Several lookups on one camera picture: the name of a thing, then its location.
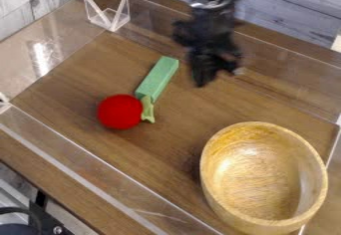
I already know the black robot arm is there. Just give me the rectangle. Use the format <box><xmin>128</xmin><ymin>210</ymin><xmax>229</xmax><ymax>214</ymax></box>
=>
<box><xmin>171</xmin><ymin>0</ymin><xmax>241</xmax><ymax>87</ymax></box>

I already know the clear acrylic corner bracket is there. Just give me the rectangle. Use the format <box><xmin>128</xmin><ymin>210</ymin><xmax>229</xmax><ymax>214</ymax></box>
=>
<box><xmin>84</xmin><ymin>0</ymin><xmax>130</xmax><ymax>32</ymax></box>

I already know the green rectangular block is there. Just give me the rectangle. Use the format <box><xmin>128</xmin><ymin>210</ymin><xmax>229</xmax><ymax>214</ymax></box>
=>
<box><xmin>134</xmin><ymin>56</ymin><xmax>179</xmax><ymax>102</ymax></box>

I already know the red felt strawberry toy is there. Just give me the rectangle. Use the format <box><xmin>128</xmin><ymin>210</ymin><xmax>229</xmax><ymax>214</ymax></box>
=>
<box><xmin>97</xmin><ymin>95</ymin><xmax>156</xmax><ymax>129</ymax></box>

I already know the black clamp with cable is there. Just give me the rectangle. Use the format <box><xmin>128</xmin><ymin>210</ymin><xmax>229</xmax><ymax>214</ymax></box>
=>
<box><xmin>0</xmin><ymin>189</ymin><xmax>74</xmax><ymax>235</ymax></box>

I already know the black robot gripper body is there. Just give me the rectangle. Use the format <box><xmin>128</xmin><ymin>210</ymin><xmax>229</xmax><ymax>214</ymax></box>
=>
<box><xmin>171</xmin><ymin>6</ymin><xmax>241</xmax><ymax>64</ymax></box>

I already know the clear acrylic table barrier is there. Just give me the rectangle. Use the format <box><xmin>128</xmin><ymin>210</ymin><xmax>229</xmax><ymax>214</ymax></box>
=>
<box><xmin>0</xmin><ymin>0</ymin><xmax>341</xmax><ymax>235</ymax></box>

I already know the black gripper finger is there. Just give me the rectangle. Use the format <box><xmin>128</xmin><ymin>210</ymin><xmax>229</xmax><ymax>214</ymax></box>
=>
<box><xmin>189</xmin><ymin>55</ymin><xmax>217</xmax><ymax>88</ymax></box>
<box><xmin>220</xmin><ymin>56</ymin><xmax>243</xmax><ymax>75</ymax></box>

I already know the wooden bowl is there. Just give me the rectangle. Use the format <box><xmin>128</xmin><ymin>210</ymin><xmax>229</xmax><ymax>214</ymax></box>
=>
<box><xmin>199</xmin><ymin>121</ymin><xmax>327</xmax><ymax>235</ymax></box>

